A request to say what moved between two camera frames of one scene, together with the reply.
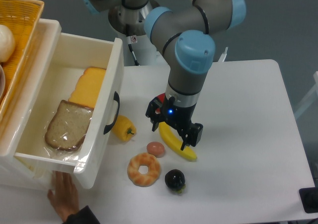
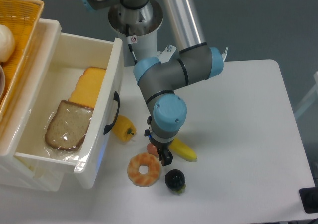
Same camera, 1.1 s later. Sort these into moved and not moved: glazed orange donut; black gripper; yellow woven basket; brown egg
Moved: black gripper
Not moved: glazed orange donut; yellow woven basket; brown egg
